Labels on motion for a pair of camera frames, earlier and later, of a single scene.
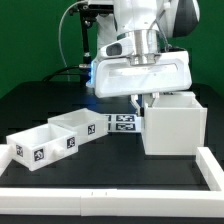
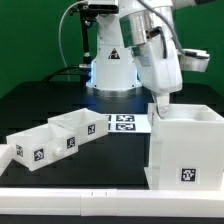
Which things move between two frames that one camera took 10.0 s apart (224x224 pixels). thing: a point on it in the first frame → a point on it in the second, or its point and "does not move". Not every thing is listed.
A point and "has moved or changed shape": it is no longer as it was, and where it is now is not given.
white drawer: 88,124 does not move
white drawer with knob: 42,145 does not move
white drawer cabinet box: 175,124 has moved or changed shape
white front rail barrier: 121,202 does not move
